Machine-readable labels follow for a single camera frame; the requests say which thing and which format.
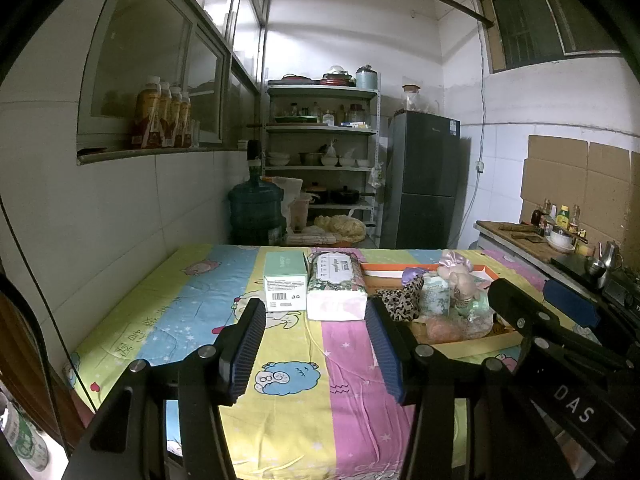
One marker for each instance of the steel kettle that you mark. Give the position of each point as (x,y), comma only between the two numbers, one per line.
(607,257)

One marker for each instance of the green item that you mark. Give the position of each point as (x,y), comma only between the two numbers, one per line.
(477,310)

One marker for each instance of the dark grey refrigerator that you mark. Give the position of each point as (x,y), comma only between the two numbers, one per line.
(425,185)

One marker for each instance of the black water jug pump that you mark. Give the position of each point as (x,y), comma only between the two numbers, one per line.
(254,150)

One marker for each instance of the cardboard sheet on wall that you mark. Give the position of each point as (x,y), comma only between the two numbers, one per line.
(555,175)

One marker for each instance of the glass jar with lid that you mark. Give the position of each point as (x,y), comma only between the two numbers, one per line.
(411,100)

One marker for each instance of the black frying pan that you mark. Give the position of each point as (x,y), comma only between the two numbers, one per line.
(345,195)

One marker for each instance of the row of condiment bottles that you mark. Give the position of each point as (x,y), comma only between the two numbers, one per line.
(564,217)

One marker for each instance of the high wall window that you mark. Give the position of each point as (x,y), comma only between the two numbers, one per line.
(530,25)

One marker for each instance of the white wall socket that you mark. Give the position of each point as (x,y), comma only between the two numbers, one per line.
(480,167)

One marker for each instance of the flat dark plate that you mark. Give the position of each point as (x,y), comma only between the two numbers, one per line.
(292,80)

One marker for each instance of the pink satin scrunchie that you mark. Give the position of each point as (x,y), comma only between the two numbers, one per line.
(455,260)

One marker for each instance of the black flat cooktop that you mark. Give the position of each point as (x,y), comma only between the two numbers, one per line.
(570,265)

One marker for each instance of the red rimmed basin with lid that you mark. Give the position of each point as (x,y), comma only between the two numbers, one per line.
(336,79)

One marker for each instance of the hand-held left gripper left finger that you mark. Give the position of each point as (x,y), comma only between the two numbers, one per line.
(247,345)

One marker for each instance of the white green plastic bottle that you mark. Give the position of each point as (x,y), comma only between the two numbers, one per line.
(22,440)

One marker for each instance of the floral tissue pack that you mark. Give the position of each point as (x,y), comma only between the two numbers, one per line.
(335,280)

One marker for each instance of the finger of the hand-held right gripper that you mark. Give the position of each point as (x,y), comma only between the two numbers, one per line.
(572,302)
(515,305)

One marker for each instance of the row of shelf jars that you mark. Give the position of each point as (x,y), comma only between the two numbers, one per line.
(350,115)

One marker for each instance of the glass sliding cabinet window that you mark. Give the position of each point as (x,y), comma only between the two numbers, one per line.
(145,35)

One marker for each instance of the kitchen counter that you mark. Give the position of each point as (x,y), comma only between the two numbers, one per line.
(492,230)

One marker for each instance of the blue water jug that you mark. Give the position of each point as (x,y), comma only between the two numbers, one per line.
(255,210)

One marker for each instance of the leopard print scrunchie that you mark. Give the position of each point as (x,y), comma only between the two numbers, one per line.
(405,300)

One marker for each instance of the row of white bowls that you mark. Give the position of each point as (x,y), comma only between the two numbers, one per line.
(345,161)

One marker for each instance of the black gas stove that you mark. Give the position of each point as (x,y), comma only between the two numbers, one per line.
(625,292)

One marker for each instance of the mint green box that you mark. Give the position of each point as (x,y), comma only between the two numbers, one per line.
(285,280)

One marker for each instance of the white bowl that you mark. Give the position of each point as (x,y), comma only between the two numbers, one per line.
(561,241)

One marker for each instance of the purple scrunchie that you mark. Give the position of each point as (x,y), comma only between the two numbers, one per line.
(414,275)

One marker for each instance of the pale wrapped bundle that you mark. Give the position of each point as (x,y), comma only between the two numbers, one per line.
(312,236)

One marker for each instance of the white sack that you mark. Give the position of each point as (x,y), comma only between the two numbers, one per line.
(285,187)

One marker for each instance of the cardboard tray with orange rim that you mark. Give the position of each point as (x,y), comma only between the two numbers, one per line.
(465,347)

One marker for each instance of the clear plastic jug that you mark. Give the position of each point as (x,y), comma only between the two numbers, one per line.
(300,215)

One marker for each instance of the white metal shelf rack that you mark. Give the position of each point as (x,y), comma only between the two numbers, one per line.
(320,130)

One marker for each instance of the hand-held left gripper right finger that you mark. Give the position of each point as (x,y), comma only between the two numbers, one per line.
(382,345)

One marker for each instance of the light blue enamel pot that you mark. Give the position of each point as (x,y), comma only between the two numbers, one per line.
(366,79)

